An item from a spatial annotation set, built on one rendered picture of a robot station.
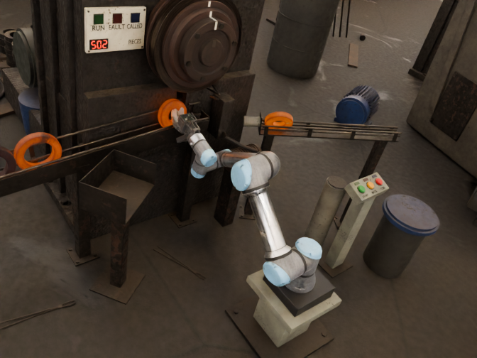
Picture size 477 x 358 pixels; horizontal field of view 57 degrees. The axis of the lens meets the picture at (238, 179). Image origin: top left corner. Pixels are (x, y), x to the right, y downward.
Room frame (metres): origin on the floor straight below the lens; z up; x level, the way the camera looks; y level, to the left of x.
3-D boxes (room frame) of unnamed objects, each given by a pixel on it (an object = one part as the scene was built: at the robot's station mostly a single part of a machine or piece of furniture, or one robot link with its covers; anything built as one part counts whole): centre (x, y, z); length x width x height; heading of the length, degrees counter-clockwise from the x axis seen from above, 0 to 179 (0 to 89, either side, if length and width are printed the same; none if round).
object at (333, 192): (1.99, -0.53, 0.26); 0.12 x 0.12 x 0.52
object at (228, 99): (2.11, 0.18, 0.68); 0.11 x 0.08 x 0.24; 46
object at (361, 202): (1.91, -0.67, 0.31); 0.24 x 0.16 x 0.62; 136
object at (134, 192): (1.38, 0.47, 0.36); 0.26 x 0.20 x 0.72; 171
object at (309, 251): (1.37, -0.36, 0.53); 0.13 x 0.12 x 0.14; 137
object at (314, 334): (1.38, -0.37, 0.13); 0.40 x 0.40 x 0.26; 44
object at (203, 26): (1.86, 0.26, 1.11); 0.28 x 0.06 x 0.28; 136
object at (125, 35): (1.76, 0.64, 1.15); 0.26 x 0.02 x 0.18; 136
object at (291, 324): (1.38, -0.37, 0.28); 0.32 x 0.32 x 0.04; 44
